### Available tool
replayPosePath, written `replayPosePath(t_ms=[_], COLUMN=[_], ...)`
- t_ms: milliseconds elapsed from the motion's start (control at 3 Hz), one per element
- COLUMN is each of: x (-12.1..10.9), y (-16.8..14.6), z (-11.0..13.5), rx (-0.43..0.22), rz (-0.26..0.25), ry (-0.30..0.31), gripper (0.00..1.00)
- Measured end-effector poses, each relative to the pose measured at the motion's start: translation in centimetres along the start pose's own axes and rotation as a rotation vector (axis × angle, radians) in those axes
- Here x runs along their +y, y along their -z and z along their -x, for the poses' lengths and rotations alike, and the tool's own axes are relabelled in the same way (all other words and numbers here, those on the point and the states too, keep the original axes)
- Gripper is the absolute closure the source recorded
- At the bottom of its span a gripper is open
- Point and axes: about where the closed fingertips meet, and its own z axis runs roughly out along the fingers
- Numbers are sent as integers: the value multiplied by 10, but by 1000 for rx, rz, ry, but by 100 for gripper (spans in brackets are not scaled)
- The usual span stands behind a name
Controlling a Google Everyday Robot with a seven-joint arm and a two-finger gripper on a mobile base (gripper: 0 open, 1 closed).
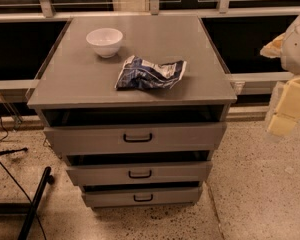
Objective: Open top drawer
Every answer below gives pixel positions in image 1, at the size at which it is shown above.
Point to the grey middle drawer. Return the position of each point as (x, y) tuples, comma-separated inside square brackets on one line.
[(142, 173)]

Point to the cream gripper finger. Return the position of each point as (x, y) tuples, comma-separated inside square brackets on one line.
[(284, 108), (273, 48)]

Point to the grey bottom drawer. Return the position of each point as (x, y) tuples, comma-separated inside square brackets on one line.
[(139, 197)]

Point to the crumpled blue white bag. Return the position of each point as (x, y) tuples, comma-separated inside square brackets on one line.
[(140, 74)]

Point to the metal window railing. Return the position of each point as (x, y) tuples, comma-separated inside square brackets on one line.
[(146, 9)]

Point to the white bowl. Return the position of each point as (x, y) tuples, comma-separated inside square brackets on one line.
[(105, 42)]

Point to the black metal stand leg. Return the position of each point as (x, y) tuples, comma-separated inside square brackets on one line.
[(28, 209)]

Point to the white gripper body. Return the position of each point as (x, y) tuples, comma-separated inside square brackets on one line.
[(297, 50)]

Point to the grey drawer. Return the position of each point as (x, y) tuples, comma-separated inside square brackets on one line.
[(135, 138), (142, 173), (139, 197)]

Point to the grey top drawer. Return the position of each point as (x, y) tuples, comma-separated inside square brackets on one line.
[(135, 138)]

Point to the grey drawer cabinet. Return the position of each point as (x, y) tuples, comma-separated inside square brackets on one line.
[(135, 106)]

